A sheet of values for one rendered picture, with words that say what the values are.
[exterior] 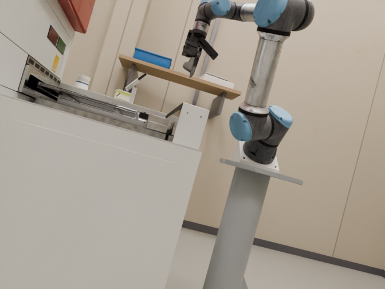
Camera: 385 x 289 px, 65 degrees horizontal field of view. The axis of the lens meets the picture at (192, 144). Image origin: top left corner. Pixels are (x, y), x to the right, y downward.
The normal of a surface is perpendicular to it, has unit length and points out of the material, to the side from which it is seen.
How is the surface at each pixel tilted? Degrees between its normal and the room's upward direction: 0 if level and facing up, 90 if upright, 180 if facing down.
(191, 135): 90
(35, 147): 90
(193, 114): 90
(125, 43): 90
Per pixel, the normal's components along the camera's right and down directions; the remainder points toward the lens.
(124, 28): 0.13, 0.00
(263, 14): -0.84, -0.04
